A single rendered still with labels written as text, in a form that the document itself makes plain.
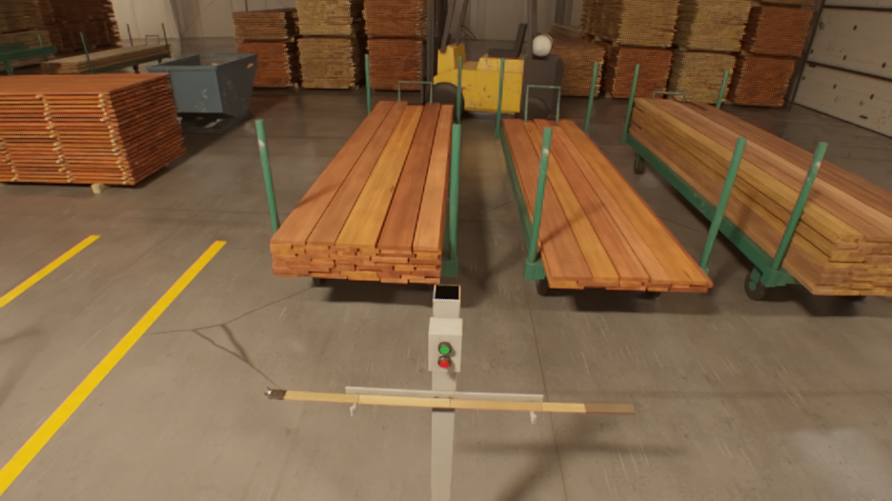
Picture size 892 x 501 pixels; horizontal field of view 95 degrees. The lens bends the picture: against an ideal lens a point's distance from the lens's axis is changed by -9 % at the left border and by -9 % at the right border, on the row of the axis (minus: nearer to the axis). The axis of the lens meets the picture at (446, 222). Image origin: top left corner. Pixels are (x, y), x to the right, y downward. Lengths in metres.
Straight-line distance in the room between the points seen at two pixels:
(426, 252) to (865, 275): 2.60
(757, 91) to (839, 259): 8.69
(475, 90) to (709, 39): 5.45
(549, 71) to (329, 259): 5.40
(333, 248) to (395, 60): 7.64
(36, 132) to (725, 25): 11.32
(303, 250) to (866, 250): 3.22
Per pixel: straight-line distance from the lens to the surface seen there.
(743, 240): 3.83
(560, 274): 2.64
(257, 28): 10.64
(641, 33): 10.46
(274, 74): 10.64
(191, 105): 7.64
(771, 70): 11.81
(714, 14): 10.98
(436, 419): 1.28
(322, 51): 10.15
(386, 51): 9.85
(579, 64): 10.10
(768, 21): 11.55
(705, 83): 11.10
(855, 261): 3.42
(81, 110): 5.77
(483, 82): 7.35
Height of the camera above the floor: 1.91
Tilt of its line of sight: 27 degrees down
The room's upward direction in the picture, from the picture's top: 1 degrees clockwise
